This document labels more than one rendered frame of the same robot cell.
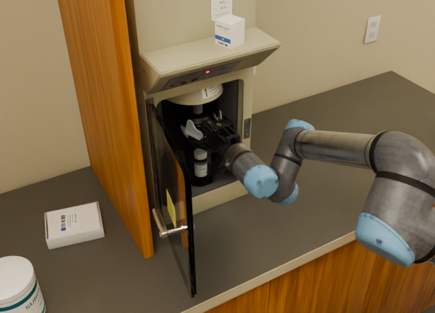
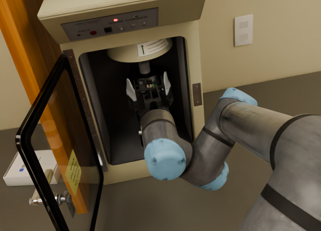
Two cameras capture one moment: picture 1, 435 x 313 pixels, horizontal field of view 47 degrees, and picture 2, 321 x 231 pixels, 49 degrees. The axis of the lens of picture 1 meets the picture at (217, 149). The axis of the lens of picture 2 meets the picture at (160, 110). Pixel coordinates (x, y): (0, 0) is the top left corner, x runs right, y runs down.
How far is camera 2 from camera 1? 0.65 m
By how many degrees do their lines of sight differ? 21
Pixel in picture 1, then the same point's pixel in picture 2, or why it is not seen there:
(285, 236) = (226, 222)
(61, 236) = (15, 176)
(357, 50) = not seen: outside the picture
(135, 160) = not seen: hidden behind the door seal
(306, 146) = (226, 123)
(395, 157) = (292, 164)
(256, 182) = (150, 159)
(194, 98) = (129, 54)
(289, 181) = (210, 163)
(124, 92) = (5, 35)
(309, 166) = not seen: hidden behind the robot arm
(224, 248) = (155, 221)
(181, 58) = (77, 0)
